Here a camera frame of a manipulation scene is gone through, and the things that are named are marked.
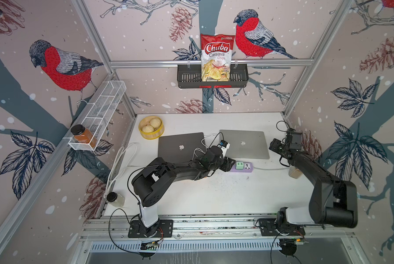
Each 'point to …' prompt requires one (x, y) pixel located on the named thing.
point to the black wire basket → (190, 76)
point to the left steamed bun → (147, 128)
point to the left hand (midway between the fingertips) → (234, 158)
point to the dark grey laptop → (180, 148)
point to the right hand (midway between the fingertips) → (275, 142)
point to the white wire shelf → (100, 110)
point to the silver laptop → (245, 144)
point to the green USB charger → (239, 165)
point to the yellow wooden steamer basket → (158, 131)
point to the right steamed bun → (156, 122)
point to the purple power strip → (247, 168)
